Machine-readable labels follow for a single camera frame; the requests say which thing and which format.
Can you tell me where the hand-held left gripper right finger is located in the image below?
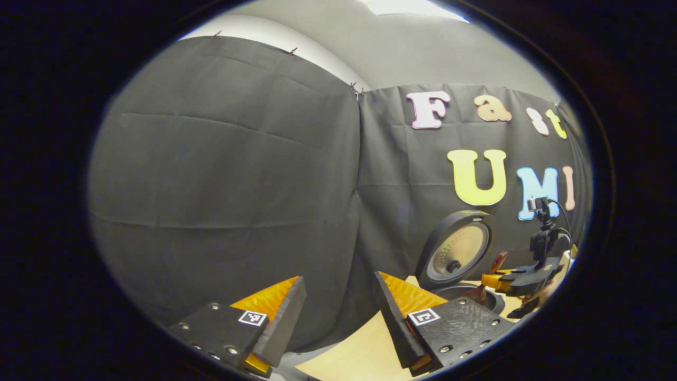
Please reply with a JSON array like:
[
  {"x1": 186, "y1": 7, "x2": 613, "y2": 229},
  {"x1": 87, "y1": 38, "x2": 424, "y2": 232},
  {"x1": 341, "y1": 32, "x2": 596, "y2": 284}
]
[{"x1": 373, "y1": 271, "x2": 516, "y2": 377}]

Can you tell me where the brown wooden spoon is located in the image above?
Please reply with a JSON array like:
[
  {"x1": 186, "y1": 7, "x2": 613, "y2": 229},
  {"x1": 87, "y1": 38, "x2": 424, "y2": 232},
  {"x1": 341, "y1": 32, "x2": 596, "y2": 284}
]
[{"x1": 465, "y1": 251, "x2": 509, "y2": 306}]

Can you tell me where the black silver rice cooker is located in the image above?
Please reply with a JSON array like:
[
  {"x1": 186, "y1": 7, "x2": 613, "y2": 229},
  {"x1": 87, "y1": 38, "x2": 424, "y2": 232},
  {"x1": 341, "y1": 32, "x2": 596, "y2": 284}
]
[{"x1": 415, "y1": 210, "x2": 507, "y2": 316}]

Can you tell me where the black camera cable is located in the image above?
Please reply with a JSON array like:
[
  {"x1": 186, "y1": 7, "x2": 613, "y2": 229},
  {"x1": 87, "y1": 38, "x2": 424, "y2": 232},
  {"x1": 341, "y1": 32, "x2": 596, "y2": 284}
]
[{"x1": 549, "y1": 199, "x2": 576, "y2": 260}]

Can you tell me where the large ceiling light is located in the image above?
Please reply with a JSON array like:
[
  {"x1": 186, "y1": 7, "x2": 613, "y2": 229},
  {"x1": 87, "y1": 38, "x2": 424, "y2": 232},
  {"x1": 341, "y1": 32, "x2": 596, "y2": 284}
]
[{"x1": 365, "y1": 0, "x2": 469, "y2": 22}]

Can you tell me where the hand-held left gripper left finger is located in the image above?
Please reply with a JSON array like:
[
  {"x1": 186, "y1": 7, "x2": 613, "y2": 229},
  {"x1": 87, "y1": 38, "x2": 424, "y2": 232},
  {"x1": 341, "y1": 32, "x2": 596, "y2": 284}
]
[{"x1": 168, "y1": 275, "x2": 307, "y2": 377}]

